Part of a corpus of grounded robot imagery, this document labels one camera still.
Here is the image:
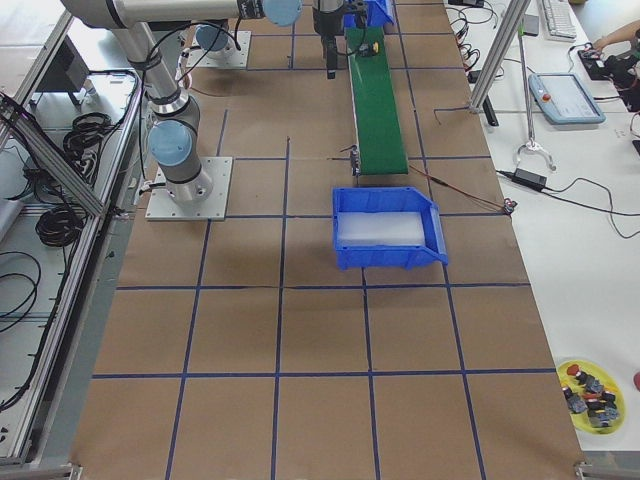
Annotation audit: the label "green conveyor belt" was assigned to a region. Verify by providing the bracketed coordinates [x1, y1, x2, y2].
[345, 27, 408, 176]

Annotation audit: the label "teach pendant tablet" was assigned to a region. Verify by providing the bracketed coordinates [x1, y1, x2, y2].
[528, 73, 606, 125]

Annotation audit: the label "blue bin right side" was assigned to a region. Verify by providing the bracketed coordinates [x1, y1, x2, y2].
[332, 187, 449, 270]

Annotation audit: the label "aluminium frame post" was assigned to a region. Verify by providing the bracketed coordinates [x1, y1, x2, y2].
[469, 0, 530, 113]

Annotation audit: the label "blue bin left side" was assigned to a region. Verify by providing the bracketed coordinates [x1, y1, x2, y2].
[344, 0, 395, 28]

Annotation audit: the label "person hand at desk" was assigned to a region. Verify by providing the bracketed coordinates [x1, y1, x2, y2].
[593, 35, 611, 51]

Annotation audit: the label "yellow plate with buttons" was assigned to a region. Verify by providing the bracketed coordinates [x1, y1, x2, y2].
[556, 359, 626, 435]

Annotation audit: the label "blue bin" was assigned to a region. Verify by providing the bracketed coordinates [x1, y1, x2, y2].
[332, 187, 449, 270]
[344, 0, 395, 28]

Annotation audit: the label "metal reach grabber tool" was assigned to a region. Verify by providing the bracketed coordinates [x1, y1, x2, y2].
[515, 20, 556, 172]

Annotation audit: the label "red black conveyor wires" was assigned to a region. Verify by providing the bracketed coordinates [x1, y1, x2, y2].
[409, 166, 517, 216]

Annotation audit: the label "black power adapter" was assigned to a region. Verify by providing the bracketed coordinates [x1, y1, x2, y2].
[512, 168, 547, 191]

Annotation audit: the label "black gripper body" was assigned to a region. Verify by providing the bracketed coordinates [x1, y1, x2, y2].
[313, 0, 345, 35]

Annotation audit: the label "white keyboard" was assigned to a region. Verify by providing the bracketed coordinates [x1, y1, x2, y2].
[538, 0, 577, 42]

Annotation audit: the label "white foam pad right bin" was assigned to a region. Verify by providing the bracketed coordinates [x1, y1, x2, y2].
[337, 212, 426, 246]

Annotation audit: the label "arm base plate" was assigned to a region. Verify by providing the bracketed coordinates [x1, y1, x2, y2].
[145, 157, 233, 221]
[186, 26, 251, 69]

